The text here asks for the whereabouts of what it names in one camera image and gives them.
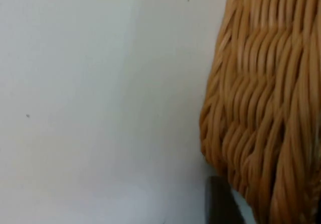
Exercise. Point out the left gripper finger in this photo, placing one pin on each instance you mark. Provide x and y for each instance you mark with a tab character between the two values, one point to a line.
220	204

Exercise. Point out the pale brown wicker basket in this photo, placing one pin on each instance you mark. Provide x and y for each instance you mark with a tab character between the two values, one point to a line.
265	96

